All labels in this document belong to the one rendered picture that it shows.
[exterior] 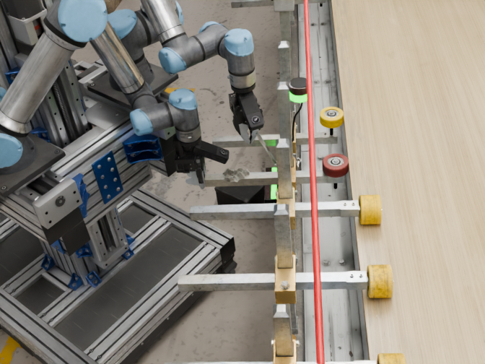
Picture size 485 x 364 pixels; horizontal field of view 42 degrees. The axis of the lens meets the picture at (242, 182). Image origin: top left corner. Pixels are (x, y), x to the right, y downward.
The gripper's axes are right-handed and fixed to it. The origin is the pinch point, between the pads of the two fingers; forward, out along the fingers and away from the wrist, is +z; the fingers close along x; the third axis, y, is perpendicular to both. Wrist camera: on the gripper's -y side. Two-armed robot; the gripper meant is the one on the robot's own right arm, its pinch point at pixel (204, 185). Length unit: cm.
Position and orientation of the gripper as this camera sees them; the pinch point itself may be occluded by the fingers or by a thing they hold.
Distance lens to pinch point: 205.7
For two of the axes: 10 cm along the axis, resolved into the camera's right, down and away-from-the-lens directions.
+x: -0.5, 6.6, -7.5
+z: 0.9, 7.5, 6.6
